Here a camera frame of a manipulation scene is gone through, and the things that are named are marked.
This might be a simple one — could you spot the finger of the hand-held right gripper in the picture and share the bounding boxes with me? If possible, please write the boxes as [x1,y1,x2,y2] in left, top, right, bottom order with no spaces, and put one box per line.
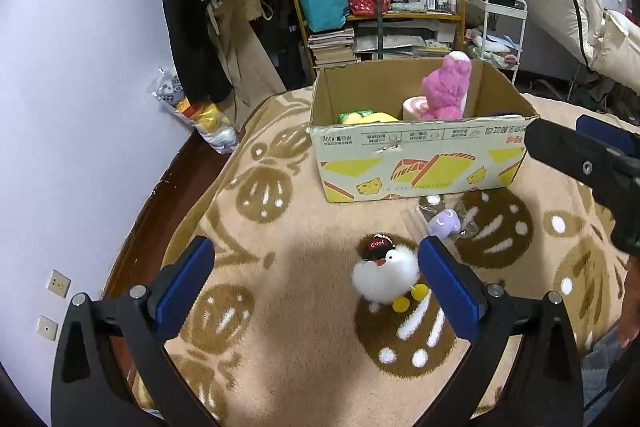
[525,118,640,210]
[575,114,640,158]

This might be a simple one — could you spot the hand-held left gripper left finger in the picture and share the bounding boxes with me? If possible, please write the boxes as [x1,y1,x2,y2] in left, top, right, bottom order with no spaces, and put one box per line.
[50,236,221,427]

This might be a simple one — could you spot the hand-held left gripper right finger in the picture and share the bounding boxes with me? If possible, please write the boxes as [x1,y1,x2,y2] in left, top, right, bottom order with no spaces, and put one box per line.
[418,234,586,427]

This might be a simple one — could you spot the white duck plush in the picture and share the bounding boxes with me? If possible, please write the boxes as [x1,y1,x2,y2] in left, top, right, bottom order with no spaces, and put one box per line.
[351,234,430,313]

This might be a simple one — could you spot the small purple plush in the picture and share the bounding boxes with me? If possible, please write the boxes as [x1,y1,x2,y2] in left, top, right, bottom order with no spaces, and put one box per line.
[425,209,463,238]

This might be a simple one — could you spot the clear wrapper bag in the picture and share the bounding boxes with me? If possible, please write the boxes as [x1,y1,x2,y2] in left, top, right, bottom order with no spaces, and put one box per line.
[405,194,481,240]

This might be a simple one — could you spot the pink bear plush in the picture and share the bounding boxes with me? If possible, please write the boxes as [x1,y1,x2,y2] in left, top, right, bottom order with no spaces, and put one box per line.
[421,51,473,120]

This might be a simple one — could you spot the pink white roll plush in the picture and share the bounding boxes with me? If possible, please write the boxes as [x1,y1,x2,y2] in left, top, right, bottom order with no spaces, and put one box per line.
[401,96,431,120]

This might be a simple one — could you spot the printed cardboard box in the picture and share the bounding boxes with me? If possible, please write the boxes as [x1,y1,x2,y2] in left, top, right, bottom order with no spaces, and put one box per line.
[308,59,541,204]

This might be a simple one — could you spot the yellow dog plush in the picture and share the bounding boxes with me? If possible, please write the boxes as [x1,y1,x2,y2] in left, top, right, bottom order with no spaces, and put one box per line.
[350,109,401,124]

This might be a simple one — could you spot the person's right hand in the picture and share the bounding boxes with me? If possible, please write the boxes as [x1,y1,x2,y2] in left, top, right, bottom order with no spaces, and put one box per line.
[619,254,640,349]

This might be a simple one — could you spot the beige patterned blanket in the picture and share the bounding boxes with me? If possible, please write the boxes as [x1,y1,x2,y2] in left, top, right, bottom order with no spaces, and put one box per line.
[125,84,640,427]

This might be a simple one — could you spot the person's blue jeans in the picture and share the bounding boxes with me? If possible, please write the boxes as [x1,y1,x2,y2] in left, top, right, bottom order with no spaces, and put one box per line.
[580,332,640,427]

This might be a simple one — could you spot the plastic bag of toys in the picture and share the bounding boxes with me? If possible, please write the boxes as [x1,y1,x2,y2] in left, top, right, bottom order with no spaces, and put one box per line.
[151,67,240,155]

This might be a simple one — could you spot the pile of papers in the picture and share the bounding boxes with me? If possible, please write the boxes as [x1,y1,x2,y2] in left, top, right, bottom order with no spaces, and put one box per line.
[352,19,458,60]

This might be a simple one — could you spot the black hanging garment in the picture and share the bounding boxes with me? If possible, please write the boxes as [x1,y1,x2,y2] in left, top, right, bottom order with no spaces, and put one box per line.
[161,0,233,102]

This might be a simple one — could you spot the beige hanging trousers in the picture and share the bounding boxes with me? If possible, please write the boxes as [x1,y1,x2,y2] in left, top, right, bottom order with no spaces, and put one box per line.
[205,0,288,132]

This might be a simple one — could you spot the stack of books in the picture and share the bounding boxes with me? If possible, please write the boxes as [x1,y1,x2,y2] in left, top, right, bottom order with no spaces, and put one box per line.
[306,28,357,68]

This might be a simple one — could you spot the dark hanging bag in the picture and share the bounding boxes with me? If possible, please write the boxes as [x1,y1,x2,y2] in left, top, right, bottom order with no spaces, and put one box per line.
[250,0,313,90]

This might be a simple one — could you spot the wall socket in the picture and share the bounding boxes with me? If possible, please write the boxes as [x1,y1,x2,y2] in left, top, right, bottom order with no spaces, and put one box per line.
[37,315,60,342]
[47,269,72,298]

